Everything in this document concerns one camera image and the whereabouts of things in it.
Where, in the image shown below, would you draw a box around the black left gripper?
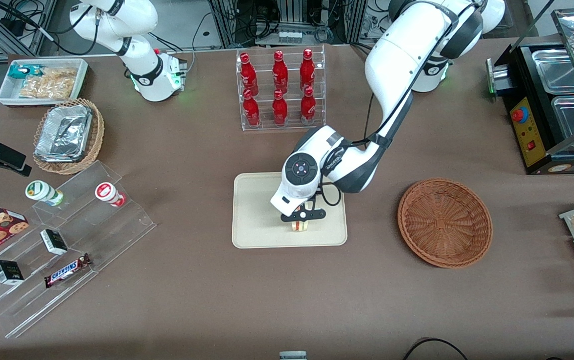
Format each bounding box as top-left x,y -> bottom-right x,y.
280,209 -> 327,233

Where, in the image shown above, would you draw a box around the beige rectangular tray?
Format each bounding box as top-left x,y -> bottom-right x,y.
231,171 -> 348,250

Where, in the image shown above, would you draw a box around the oval light wicker basket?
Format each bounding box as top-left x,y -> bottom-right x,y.
33,98 -> 106,176

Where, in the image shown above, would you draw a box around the round brown wicker basket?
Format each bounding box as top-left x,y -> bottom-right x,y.
397,178 -> 493,270

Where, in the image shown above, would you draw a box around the white rectangular snack bin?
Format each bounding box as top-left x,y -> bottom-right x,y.
0,58 -> 90,109

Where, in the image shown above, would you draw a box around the green lid drink cup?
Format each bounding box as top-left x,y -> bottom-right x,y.
25,180 -> 65,208

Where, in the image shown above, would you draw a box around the aluminium foil container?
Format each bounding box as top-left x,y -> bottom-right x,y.
34,104 -> 94,163

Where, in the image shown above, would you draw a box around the teal snack packet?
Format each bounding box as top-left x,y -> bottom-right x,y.
8,64 -> 43,80

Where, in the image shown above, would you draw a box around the clear acrylic bottle rack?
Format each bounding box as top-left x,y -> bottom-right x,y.
236,45 -> 326,132

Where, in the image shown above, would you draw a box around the clear bag of crackers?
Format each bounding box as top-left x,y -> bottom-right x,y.
19,67 -> 79,100

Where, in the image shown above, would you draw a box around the small black white box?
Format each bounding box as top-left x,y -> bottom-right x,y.
0,259 -> 26,286
40,228 -> 69,257

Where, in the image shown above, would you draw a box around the red cola bottle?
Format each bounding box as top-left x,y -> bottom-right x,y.
242,89 -> 261,127
240,52 -> 259,96
300,86 -> 317,125
300,48 -> 316,92
272,89 -> 288,126
272,50 -> 289,93

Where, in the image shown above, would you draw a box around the red lid drink cup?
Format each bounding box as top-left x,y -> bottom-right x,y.
95,182 -> 128,208

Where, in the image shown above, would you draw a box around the Snickers chocolate bar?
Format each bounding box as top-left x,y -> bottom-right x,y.
44,252 -> 93,289

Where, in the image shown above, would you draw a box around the clear acrylic stepped stand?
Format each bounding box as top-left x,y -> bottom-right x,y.
0,160 -> 158,340

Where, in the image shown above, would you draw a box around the black food warmer machine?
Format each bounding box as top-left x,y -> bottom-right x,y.
486,7 -> 574,176

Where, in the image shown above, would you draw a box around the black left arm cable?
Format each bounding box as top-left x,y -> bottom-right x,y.
318,0 -> 485,207

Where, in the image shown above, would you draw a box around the black cable loop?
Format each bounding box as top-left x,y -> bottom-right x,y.
402,337 -> 469,360

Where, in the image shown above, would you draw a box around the aluminium frame rack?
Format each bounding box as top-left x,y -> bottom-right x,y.
209,0 -> 368,48

